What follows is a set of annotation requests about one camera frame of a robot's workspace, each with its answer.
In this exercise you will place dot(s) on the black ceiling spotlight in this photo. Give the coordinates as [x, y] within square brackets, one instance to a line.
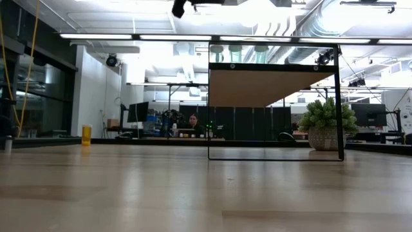
[111, 60]
[323, 58]

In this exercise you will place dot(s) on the wooden shelf black metal frame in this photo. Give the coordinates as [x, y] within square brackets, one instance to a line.
[257, 87]

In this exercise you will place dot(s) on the silver ventilation duct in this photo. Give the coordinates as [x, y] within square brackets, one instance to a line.
[299, 54]

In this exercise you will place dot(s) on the yellow plastic cup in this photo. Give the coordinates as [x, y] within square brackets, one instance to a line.
[86, 137]

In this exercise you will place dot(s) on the brown cardboard box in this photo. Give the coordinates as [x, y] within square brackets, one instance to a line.
[113, 123]

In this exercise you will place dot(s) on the black frame desk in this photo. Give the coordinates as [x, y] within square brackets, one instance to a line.
[169, 96]

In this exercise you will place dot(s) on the small white cylinder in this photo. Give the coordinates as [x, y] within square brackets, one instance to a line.
[8, 145]

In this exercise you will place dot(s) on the green artificial potted plant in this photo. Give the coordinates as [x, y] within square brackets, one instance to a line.
[322, 116]

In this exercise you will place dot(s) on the black table frame rails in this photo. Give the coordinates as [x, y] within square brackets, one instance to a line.
[145, 141]

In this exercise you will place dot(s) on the person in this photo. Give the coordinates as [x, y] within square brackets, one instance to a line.
[193, 124]

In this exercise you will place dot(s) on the black partition panels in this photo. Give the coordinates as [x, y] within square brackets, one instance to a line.
[244, 124]

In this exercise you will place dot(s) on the black computer monitor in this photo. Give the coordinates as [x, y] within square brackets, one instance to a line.
[368, 114]
[138, 111]

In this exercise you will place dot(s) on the white board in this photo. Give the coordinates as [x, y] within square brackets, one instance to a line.
[407, 112]

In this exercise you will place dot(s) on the long ceiling light bar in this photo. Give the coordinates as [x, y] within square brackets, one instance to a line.
[174, 37]

